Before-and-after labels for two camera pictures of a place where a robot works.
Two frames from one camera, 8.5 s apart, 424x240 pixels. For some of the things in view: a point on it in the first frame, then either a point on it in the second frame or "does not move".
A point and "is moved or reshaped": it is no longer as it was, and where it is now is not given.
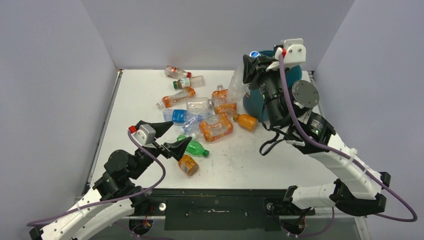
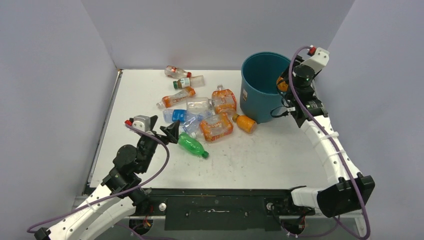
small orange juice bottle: (188, 165) is moved or reshaped
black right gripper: (251, 64) to (287, 73)
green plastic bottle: (194, 148) does not move
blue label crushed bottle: (182, 116) does not move
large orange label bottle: (216, 127) does not move
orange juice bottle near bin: (246, 121) does not move
